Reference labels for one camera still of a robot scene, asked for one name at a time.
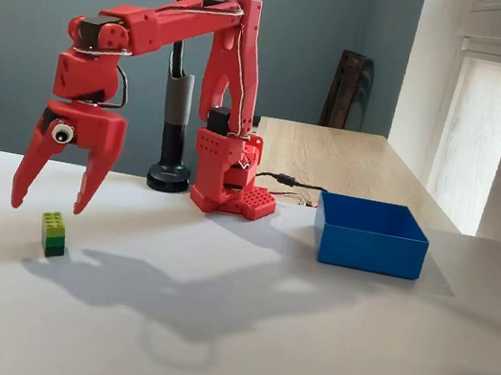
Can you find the light wooden table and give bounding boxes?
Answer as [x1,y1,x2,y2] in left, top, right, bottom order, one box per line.
[241,113,476,235]

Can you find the blue plastic bin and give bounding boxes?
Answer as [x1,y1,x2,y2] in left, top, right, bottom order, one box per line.
[307,189,436,282]

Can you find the small controller board wires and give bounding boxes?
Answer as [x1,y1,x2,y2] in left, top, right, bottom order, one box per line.
[274,190,322,210]

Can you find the white googly eye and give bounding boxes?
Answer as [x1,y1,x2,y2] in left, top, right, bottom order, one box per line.
[48,119,76,146]

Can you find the white roller blind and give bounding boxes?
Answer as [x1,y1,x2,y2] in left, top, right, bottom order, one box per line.
[459,24,501,58]

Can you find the wrist servo wire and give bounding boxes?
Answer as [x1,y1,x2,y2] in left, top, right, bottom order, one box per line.
[64,42,138,112]

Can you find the green lego block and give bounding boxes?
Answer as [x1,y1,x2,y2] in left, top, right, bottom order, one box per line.
[34,209,73,261]

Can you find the black power cable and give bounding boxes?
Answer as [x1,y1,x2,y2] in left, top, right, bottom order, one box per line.
[253,168,328,195]

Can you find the black gooseneck camera stand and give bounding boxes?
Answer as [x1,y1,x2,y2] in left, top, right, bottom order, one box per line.
[132,0,225,197]

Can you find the arm servo wire bundle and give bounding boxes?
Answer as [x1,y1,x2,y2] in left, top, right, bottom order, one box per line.
[218,9,275,143]

